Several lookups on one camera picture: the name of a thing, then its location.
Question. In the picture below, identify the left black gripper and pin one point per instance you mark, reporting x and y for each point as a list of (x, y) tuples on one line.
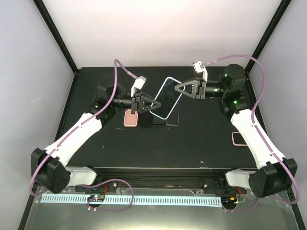
[(141, 104)]

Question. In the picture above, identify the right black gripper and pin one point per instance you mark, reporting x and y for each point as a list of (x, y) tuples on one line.
[(199, 88)]

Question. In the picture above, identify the blue cased phone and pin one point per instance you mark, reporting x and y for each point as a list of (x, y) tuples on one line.
[(168, 97)]

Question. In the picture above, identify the black phone case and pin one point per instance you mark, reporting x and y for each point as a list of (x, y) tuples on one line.
[(158, 121)]

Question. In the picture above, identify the pink cased phone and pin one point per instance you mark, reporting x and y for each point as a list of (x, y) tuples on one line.
[(238, 140), (173, 119)]

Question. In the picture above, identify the pink phone case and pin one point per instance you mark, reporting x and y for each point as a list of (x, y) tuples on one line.
[(130, 119)]

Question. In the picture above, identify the black phone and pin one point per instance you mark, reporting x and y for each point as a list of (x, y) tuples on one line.
[(145, 120)]

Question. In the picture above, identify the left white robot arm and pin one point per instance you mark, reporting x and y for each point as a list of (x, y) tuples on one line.
[(49, 166)]

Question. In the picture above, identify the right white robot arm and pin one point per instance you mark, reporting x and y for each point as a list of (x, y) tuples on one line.
[(275, 173)]

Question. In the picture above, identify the left small circuit board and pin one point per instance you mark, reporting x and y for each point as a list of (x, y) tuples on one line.
[(96, 198)]

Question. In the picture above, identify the small circuit board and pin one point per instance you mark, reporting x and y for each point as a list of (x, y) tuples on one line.
[(96, 198), (230, 200)]

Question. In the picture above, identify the right small circuit board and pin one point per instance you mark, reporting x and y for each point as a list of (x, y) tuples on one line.
[(230, 200)]

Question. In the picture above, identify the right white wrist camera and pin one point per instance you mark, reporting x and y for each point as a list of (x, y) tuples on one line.
[(199, 67)]

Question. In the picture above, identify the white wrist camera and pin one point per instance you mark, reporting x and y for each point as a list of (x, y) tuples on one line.
[(199, 67), (138, 84)]

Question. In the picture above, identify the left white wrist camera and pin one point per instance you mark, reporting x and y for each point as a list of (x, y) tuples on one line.
[(138, 84)]

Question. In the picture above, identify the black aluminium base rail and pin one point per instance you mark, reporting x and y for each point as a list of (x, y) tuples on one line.
[(209, 180)]

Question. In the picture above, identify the right black frame post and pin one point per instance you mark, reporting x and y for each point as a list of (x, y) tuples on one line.
[(281, 9)]

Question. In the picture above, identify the black frame post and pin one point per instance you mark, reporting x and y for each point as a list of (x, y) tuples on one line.
[(281, 9), (40, 5)]

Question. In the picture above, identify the white slotted cable duct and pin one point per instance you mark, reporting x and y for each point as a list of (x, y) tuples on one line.
[(148, 200)]

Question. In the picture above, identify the left black frame post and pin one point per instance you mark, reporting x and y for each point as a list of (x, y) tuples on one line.
[(40, 5)]

